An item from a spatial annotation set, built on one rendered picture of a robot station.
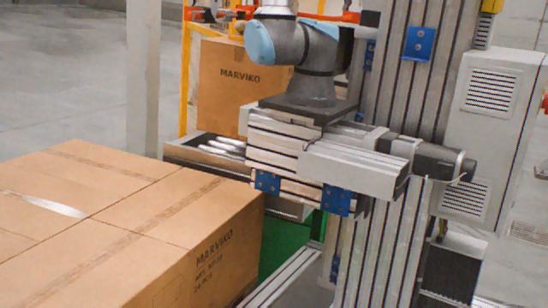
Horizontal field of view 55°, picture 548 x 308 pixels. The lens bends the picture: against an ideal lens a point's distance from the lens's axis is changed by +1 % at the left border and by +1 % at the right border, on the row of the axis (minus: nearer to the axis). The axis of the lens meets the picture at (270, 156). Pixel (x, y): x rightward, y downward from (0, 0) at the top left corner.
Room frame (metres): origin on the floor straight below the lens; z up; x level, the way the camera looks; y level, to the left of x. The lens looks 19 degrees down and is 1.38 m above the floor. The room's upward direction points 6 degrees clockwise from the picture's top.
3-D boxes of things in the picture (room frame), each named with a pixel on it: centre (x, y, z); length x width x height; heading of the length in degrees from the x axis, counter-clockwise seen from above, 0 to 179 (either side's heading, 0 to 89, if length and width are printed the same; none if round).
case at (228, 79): (2.44, 0.04, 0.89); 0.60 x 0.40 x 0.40; 155
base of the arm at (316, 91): (1.51, -0.10, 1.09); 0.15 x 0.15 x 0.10
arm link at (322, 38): (1.51, -0.09, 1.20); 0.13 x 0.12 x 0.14; 119
